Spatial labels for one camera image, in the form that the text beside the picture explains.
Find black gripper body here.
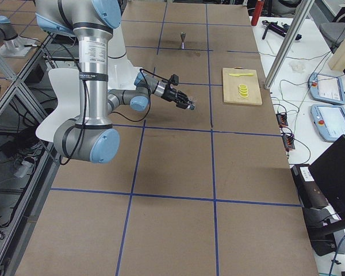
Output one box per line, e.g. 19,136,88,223
161,88,190,109

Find steel jigger measuring cup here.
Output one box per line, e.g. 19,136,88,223
180,32,186,49

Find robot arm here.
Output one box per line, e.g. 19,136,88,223
35,0,195,163
0,15,21,47

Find bamboo cutting board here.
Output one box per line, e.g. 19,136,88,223
222,68,262,106

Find yellow plastic knife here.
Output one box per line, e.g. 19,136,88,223
228,72,254,77

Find black power strip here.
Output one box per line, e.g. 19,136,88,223
276,112,295,152

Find white tissue wad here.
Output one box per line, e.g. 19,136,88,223
289,60,306,74

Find red bottle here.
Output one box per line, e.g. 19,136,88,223
251,0,265,26

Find teach pendant far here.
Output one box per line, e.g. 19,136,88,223
308,72,345,105

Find teach pendant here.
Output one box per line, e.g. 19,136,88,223
308,72,345,105
310,105,345,142

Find teach pendant near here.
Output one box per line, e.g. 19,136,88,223
310,105,345,142

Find grey office chair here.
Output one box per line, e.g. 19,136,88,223
319,4,345,53

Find black computer monitor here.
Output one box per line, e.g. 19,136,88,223
291,135,345,256

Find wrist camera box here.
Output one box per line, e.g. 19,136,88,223
167,74,179,89

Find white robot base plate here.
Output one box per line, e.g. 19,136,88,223
108,55,140,90

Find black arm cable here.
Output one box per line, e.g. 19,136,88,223
60,67,173,166

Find aluminium frame post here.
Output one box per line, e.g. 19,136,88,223
264,0,315,90

